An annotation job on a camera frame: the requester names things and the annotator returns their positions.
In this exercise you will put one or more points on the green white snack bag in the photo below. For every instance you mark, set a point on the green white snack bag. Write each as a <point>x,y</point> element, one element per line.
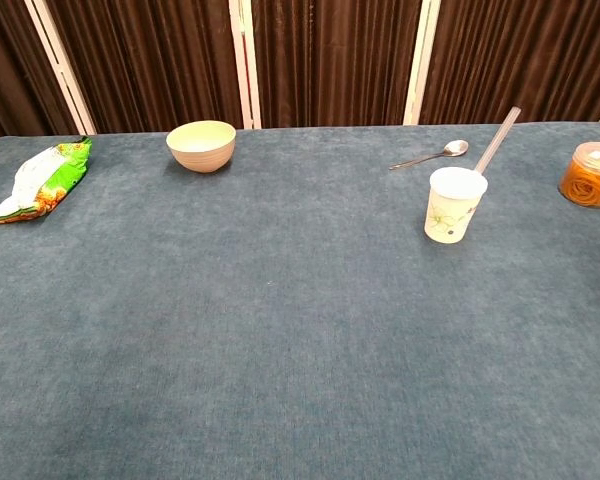
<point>50,180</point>

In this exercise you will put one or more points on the beige bowl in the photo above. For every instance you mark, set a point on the beige bowl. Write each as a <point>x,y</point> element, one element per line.
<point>201,150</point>

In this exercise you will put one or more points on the blue tablecloth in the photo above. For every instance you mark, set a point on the blue tablecloth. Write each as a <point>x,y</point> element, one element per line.
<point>260,320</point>

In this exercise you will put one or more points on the transparent plastic straw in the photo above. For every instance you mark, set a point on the transparent plastic straw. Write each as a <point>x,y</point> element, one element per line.
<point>497,140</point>

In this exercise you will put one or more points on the metal spoon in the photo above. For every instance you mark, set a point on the metal spoon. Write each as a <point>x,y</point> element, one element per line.
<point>455,147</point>

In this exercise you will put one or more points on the white floral paper cup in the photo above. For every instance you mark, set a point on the white floral paper cup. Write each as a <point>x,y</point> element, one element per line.
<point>452,210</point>

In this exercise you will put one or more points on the clear jar of rubber bands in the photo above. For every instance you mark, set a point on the clear jar of rubber bands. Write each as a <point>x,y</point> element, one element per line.
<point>592,177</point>

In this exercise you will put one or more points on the white screen frame post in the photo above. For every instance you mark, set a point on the white screen frame post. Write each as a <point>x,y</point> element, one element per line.
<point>62,67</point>
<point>245,65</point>
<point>420,62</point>

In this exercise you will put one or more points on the dark brown curtain panel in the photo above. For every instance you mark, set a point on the dark brown curtain panel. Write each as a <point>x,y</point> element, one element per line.
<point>335,62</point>
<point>525,60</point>
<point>5,70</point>
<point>150,62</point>

